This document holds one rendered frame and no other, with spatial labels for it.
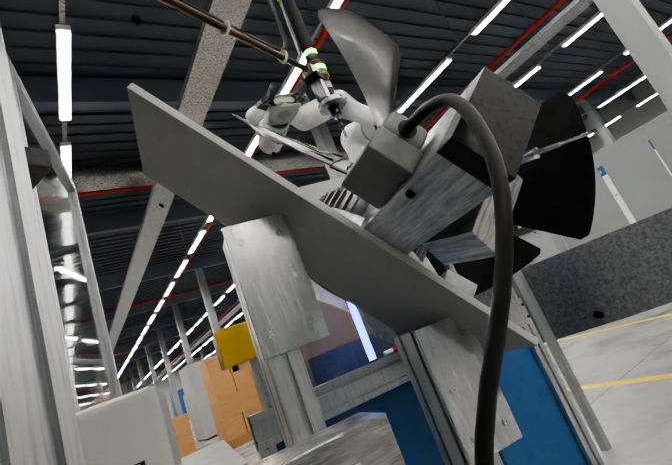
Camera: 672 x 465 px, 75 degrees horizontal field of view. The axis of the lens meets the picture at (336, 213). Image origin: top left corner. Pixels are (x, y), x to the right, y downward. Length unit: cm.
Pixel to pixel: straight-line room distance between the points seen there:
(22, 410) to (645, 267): 251
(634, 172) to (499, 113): 648
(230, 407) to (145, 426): 838
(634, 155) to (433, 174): 649
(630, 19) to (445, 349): 469
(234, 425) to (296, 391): 831
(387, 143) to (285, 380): 35
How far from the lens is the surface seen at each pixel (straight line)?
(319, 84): 106
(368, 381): 123
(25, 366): 38
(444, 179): 48
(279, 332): 64
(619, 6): 527
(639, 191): 695
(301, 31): 117
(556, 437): 155
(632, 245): 261
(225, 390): 893
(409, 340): 75
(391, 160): 50
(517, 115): 50
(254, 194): 69
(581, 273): 259
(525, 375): 151
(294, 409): 64
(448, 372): 72
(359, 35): 70
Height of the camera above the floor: 93
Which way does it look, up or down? 16 degrees up
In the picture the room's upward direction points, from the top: 22 degrees counter-clockwise
